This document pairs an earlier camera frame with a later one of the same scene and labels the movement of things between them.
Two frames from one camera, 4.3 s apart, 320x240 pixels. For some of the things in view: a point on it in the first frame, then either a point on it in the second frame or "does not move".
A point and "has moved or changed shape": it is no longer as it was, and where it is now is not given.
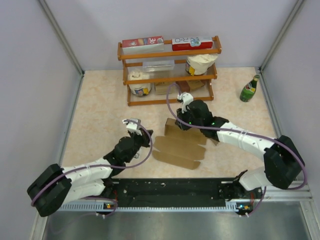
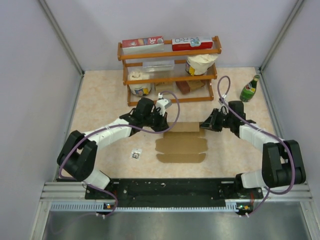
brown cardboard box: [180, 148] has moved or changed shape
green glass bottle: [248, 91] does not move
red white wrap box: [186, 44] does not move
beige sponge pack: [161, 88] does not move
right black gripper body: [187, 116] → [223, 120]
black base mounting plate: [179, 191] does not move
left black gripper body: [138, 140] → [155, 121]
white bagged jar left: [141, 89] does not move
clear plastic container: [158, 65] does not move
